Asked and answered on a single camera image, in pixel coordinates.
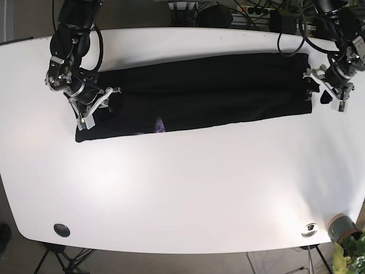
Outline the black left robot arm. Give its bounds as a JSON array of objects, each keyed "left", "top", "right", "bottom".
[{"left": 277, "top": 1, "right": 364, "bottom": 112}]

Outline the black T-shirt with emoji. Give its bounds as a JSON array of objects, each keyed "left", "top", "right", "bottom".
[{"left": 75, "top": 53, "right": 312, "bottom": 143}]

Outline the potted green plant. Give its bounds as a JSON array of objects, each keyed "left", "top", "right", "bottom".
[{"left": 327, "top": 213, "right": 364, "bottom": 274}]

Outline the black table grommet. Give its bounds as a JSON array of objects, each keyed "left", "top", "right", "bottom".
[{"left": 54, "top": 223, "right": 71, "bottom": 237}]

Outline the black tripod stand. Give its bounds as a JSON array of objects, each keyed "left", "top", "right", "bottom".
[{"left": 34, "top": 242, "right": 96, "bottom": 274}]

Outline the silver table grommet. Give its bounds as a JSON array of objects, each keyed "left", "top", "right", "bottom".
[{"left": 301, "top": 223, "right": 318, "bottom": 238}]

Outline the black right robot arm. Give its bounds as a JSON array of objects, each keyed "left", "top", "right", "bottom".
[{"left": 44, "top": 1, "right": 121, "bottom": 131}]

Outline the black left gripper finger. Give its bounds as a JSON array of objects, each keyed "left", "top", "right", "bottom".
[
  {"left": 300, "top": 66, "right": 331, "bottom": 103},
  {"left": 320, "top": 84, "right": 354, "bottom": 112}
]

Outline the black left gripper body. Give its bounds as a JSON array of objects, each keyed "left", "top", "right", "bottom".
[{"left": 321, "top": 40, "right": 364, "bottom": 95}]

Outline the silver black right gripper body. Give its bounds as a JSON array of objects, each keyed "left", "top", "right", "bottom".
[{"left": 46, "top": 57, "right": 106, "bottom": 111}]

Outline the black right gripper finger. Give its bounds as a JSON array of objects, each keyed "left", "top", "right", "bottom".
[
  {"left": 102, "top": 96, "right": 121, "bottom": 114},
  {"left": 74, "top": 87, "right": 121, "bottom": 131}
]

